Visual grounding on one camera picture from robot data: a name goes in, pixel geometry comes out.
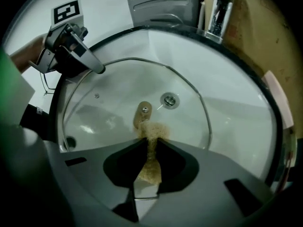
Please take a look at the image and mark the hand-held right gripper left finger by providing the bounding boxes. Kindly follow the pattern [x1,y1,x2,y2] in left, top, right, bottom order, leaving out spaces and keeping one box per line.
[44,137,149,227]

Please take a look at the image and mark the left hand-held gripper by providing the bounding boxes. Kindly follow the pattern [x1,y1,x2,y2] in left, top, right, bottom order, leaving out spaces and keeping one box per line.
[28,0,106,78]

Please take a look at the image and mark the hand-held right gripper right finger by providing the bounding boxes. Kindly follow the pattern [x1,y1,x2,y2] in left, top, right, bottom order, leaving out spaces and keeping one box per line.
[139,137,276,227]

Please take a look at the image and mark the glass pot lid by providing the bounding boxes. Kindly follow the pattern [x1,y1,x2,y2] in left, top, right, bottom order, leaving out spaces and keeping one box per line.
[62,57,212,201]

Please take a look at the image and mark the yellow sponge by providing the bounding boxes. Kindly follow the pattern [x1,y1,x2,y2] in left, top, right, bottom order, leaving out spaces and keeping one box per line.
[134,121,170,185]

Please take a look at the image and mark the person's left forearm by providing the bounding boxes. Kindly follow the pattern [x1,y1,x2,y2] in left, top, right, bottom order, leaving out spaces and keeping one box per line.
[10,33,48,72]

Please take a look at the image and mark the white sink basin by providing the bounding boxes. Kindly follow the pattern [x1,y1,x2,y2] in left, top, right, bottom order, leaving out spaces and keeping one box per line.
[56,28,277,198]

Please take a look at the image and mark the chrome sink drain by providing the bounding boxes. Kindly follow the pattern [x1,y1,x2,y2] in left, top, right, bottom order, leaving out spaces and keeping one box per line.
[160,92,180,110]

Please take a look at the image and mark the dark ribbed washing machine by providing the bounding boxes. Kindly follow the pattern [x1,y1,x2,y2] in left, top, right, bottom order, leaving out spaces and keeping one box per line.
[125,0,202,29]

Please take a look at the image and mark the chrome faucet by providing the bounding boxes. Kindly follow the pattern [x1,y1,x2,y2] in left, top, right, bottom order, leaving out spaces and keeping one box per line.
[196,0,237,44]

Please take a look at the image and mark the white hose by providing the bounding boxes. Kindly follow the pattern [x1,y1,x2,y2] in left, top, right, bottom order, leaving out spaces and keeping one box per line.
[198,1,205,29]

